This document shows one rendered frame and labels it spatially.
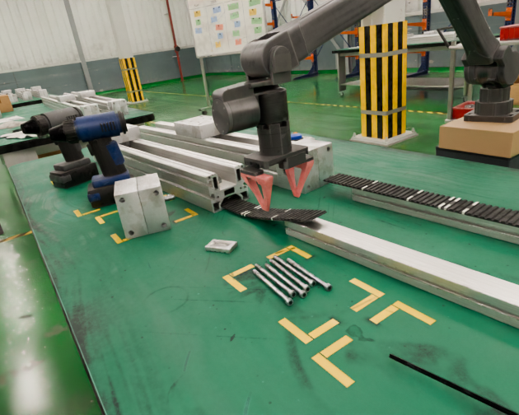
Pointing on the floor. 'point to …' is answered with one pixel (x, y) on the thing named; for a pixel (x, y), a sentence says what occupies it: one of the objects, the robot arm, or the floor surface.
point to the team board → (224, 28)
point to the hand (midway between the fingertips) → (281, 199)
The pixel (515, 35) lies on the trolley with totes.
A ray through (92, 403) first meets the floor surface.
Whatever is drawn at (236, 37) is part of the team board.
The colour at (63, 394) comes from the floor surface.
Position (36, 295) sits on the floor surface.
